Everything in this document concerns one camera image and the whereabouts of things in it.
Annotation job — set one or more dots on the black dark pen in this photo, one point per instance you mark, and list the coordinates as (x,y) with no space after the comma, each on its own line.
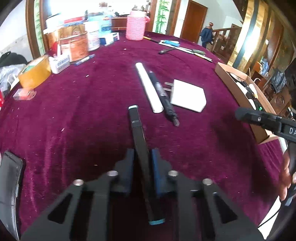
(170,113)

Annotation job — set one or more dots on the pink knitted jar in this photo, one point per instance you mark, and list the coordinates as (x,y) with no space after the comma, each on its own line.
(136,23)

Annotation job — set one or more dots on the black phone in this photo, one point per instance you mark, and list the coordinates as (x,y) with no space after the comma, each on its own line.
(11,180)

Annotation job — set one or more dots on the blue marker near jars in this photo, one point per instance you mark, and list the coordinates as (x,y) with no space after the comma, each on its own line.
(84,59)

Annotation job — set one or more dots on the jacket on stair post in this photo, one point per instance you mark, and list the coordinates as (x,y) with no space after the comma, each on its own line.
(207,35)

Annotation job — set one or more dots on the cardboard tray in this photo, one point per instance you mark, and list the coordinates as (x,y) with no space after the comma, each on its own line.
(243,88)

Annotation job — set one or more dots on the black pen on table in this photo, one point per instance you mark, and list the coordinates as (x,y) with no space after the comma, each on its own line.
(166,51)

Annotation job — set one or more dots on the brown labelled jar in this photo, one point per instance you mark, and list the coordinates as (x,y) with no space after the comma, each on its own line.
(74,42)

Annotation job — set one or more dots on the green black marker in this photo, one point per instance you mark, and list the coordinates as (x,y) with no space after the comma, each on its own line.
(197,52)

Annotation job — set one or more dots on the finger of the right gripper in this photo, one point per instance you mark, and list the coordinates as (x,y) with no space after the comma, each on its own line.
(263,119)

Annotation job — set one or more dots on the black marker teal cap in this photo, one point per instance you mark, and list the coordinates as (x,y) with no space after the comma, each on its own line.
(154,215)

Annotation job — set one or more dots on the white charger on table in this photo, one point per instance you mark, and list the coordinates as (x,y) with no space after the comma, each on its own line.
(185,95)

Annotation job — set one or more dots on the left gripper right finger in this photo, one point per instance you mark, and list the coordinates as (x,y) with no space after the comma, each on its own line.
(201,210)

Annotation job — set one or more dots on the blue box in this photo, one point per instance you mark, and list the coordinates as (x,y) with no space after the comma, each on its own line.
(106,36)

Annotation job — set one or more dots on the white labelled tub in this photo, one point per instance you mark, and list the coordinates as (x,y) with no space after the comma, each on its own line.
(92,29)

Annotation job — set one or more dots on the small clear box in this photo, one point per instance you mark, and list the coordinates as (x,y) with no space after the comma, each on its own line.
(24,94)

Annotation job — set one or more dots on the right hand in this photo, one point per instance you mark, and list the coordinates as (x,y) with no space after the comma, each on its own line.
(286,179)

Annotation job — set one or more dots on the small white box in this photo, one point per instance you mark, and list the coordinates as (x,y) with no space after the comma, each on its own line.
(59,63)

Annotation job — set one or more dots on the white cylinder stick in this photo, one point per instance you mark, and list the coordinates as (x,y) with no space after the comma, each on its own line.
(150,91)

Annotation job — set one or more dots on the yellow tape roll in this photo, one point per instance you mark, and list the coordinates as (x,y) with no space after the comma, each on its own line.
(35,73)

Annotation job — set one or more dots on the blue white marker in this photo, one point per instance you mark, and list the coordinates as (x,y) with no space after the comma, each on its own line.
(171,43)

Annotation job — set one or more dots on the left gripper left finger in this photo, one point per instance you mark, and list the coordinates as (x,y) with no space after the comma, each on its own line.
(82,210)

